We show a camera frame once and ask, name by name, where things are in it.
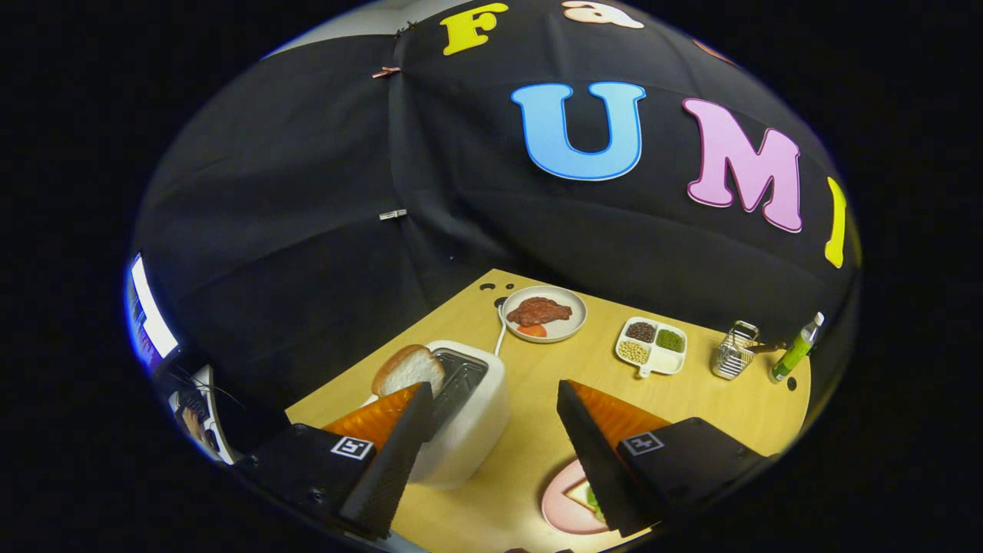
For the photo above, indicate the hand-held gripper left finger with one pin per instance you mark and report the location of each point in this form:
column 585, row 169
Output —
column 399, row 453

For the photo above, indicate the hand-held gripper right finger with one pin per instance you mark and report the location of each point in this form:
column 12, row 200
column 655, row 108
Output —
column 595, row 453

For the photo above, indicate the green lettuce leaf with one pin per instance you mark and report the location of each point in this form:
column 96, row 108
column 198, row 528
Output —
column 593, row 501

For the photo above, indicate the plain bread slice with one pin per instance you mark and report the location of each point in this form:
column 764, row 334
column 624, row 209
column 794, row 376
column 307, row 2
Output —
column 407, row 369

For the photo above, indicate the bread slice with ham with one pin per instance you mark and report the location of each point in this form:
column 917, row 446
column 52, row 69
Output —
column 577, row 491

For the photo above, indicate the pink plate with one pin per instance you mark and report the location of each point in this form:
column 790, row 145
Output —
column 561, row 508

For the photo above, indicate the white toaster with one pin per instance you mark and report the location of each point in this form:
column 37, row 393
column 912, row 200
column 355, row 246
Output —
column 468, row 438

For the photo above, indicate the white divided bean dish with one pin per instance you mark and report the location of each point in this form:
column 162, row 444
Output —
column 664, row 361

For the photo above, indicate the round beige plate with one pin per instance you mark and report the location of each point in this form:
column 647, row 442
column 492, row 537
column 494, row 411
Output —
column 568, row 326

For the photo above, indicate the orange carrot slice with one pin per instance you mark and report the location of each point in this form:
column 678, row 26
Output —
column 531, row 331

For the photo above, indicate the brown meat steak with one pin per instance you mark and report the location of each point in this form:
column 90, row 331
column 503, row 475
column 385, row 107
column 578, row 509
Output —
column 539, row 311

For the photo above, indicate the green label bottle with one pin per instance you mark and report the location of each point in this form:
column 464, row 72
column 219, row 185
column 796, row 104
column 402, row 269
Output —
column 795, row 352

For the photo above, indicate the silver cloth clip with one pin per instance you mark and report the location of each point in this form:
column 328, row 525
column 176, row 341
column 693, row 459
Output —
column 392, row 214

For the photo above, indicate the black backdrop cloth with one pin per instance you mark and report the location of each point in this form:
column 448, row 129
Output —
column 307, row 230

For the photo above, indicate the computer monitor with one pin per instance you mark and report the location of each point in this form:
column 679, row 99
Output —
column 150, row 315

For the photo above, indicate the copper cloth clip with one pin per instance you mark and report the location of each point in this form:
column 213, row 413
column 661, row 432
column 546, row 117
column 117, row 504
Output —
column 386, row 71

